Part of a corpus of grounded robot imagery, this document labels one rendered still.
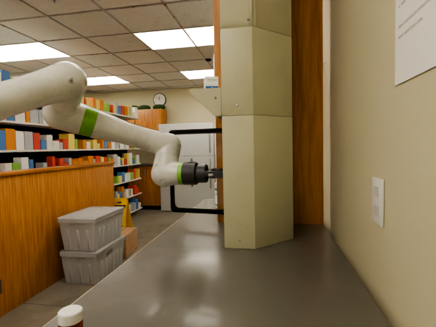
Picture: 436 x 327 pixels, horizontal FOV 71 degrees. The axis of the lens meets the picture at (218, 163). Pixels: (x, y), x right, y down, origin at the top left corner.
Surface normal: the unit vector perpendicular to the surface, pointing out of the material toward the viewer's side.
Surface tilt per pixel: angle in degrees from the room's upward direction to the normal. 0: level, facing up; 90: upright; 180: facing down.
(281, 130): 90
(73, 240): 96
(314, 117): 90
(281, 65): 90
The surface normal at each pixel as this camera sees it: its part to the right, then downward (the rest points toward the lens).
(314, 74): -0.18, 0.06
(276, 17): 0.57, 0.03
